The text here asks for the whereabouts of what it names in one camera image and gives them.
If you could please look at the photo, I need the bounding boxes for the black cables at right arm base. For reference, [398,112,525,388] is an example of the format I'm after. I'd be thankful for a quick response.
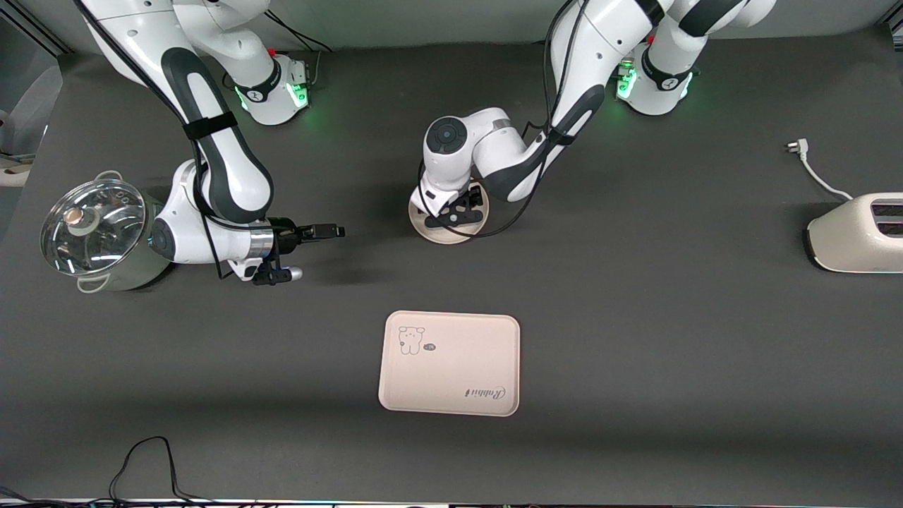
[265,8,332,56]

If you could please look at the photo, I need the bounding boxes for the steel pot with glass lid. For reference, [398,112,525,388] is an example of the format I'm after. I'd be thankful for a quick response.
[74,171,174,294]

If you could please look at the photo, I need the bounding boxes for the cream tray with rabbit print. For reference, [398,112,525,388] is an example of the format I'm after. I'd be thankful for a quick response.
[378,310,521,417]

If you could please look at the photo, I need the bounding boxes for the black cable loop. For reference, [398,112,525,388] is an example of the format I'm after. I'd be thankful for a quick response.
[0,436,283,508]

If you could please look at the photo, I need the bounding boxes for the black cable along right arm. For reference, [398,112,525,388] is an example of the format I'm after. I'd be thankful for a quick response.
[74,0,237,281]

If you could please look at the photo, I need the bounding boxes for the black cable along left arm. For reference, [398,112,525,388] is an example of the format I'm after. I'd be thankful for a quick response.
[418,0,590,239]

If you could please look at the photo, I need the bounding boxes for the white toaster cable with plug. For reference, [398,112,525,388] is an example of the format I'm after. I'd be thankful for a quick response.
[785,139,854,202]

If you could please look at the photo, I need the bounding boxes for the cream toaster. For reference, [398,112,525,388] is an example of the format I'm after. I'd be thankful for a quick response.
[806,193,903,274]

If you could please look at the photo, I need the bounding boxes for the round cream plate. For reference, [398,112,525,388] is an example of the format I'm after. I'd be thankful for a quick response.
[408,182,490,245]

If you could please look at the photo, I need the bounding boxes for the glass pot lid with knob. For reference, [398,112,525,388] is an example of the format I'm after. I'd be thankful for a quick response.
[40,178,147,276]

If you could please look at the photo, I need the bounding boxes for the grey translucent plastic cover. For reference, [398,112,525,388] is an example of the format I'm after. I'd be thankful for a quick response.
[0,63,64,188]

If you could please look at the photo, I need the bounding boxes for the black strap on right arm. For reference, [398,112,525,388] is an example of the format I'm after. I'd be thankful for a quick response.
[182,111,239,140]

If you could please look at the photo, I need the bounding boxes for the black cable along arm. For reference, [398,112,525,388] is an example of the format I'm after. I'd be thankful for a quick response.
[74,0,237,281]
[418,0,590,239]

